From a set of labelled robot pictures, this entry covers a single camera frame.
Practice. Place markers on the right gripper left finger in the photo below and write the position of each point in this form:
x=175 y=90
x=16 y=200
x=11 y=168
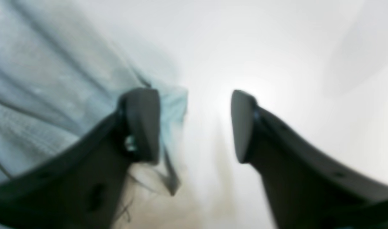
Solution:
x=82 y=187

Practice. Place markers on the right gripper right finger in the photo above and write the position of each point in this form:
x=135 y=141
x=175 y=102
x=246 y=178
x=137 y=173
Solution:
x=305 y=188

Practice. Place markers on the light grey t-shirt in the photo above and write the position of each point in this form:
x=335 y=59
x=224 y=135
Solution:
x=59 y=78

